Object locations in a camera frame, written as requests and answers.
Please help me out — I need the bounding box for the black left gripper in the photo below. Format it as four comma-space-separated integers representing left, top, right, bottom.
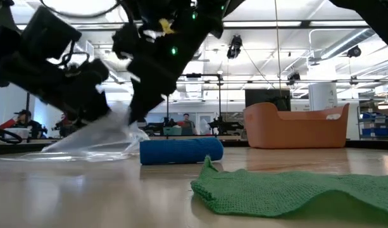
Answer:
0, 58, 111, 127

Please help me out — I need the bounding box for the black table edge rail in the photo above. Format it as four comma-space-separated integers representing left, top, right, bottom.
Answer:
0, 139, 388, 152

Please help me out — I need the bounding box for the person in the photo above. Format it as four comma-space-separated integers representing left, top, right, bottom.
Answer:
180, 113, 197, 136
0, 109, 46, 139

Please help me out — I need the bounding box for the clear plastic zip bag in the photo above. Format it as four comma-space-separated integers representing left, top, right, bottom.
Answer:
22, 106, 151, 163

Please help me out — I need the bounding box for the shelf with blue bins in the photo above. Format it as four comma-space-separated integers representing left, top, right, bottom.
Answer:
357, 106, 388, 141

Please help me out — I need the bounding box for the green knit bandage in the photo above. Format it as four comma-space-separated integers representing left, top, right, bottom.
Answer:
190, 155, 388, 222

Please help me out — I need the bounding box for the white round column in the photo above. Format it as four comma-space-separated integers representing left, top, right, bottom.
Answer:
308, 60, 339, 111

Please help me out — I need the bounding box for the thin hanging cable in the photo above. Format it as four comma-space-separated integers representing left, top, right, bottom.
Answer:
273, 0, 282, 96

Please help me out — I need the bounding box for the blue elastic bandage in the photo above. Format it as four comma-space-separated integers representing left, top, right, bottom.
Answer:
139, 136, 225, 166

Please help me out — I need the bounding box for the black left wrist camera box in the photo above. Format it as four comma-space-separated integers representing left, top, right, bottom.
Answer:
21, 5, 83, 61

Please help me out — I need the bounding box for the teal plastic bin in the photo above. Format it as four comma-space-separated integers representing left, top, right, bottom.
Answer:
163, 126, 183, 137

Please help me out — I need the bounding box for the black cable loop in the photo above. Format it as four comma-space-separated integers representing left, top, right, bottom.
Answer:
0, 126, 23, 145

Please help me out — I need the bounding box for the orange plastic tub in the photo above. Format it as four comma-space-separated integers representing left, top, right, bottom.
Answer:
243, 102, 351, 149

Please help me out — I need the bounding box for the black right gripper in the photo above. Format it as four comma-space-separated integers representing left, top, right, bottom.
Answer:
112, 0, 228, 125

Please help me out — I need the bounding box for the black monitor screen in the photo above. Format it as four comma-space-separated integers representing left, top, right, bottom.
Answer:
244, 89, 292, 112

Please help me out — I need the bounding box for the black hanging ceiling reel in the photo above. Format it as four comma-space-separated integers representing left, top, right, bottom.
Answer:
287, 72, 301, 86
347, 45, 362, 59
227, 34, 244, 60

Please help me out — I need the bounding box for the black overhead frame bar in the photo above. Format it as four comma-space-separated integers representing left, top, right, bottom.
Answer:
15, 19, 372, 31

